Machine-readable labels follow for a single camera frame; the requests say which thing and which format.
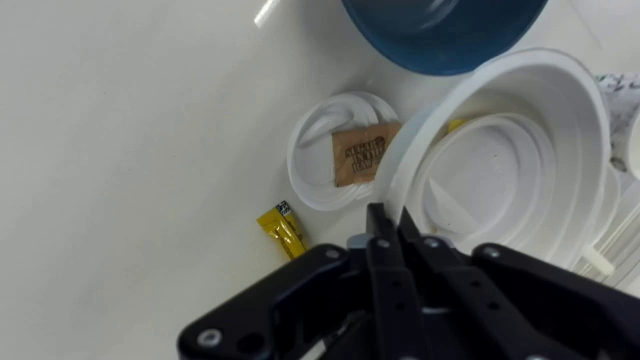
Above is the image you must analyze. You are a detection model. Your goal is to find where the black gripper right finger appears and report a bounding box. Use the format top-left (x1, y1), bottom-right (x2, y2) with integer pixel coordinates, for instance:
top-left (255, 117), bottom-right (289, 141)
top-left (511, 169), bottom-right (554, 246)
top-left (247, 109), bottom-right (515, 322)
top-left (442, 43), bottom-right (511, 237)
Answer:
top-left (397, 206), bottom-right (640, 360)

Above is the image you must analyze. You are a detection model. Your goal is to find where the blue rimmed white bowl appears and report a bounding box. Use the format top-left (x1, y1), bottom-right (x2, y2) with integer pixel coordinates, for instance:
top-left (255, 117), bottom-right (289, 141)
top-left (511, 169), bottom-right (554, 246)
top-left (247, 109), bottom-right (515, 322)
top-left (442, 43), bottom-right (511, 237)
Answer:
top-left (341, 0), bottom-right (551, 77)

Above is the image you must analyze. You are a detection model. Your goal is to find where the brown paper packet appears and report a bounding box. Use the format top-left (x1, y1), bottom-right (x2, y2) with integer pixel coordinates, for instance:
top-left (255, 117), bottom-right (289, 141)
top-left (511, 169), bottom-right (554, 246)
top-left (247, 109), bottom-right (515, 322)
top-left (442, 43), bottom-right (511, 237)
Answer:
top-left (331, 119), bottom-right (405, 190)

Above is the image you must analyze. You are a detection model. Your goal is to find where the white plastic bowl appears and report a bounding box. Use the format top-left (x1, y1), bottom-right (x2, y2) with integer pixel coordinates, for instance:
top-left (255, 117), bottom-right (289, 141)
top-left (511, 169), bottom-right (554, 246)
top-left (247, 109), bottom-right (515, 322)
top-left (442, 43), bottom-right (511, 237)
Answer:
top-left (375, 45), bottom-right (614, 269)

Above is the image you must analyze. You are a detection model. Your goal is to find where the yellow sachet packet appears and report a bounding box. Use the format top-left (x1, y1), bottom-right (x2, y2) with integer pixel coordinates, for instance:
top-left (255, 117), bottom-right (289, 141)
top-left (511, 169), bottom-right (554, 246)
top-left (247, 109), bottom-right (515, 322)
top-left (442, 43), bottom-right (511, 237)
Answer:
top-left (256, 198), bottom-right (310, 262)

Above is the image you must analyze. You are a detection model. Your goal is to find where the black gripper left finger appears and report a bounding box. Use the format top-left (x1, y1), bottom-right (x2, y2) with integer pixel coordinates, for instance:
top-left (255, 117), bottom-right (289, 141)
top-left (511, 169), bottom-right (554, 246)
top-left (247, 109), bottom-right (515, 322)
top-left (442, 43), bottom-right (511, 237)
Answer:
top-left (177, 201), bottom-right (429, 360)

